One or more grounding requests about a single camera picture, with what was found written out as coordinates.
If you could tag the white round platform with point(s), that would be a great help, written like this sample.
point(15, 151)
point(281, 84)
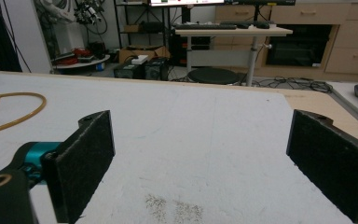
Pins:
point(84, 63)

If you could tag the white table mat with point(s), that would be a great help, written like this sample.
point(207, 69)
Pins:
point(192, 133)

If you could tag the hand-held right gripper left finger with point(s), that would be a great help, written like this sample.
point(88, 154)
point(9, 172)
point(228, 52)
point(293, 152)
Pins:
point(80, 161)

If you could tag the light wooden desk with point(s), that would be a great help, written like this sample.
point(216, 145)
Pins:
point(251, 31)

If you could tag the black computer mouse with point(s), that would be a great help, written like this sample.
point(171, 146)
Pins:
point(263, 25)

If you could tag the brown cardboard box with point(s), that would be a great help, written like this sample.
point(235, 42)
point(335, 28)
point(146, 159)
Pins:
point(127, 53)

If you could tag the lit monitor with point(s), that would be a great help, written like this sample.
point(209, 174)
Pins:
point(186, 2)

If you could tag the black equipment case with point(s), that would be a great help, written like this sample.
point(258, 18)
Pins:
point(157, 69)
point(127, 71)

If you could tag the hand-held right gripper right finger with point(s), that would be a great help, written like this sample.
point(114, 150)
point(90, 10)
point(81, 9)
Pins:
point(329, 161)

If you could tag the black round stool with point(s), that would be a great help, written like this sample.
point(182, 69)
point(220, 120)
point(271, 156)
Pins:
point(213, 75)

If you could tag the black keyboard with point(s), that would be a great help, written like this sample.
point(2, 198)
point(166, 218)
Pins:
point(205, 26)

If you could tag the white robot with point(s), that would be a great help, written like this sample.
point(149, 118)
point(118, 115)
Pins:
point(66, 31)

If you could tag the light wooden cabinets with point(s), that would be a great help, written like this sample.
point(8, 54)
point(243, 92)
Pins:
point(354, 40)

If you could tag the white partition panel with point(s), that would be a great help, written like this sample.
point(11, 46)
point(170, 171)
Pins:
point(32, 40)

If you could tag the black metal shelf rack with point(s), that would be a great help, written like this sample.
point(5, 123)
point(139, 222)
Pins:
point(143, 28)

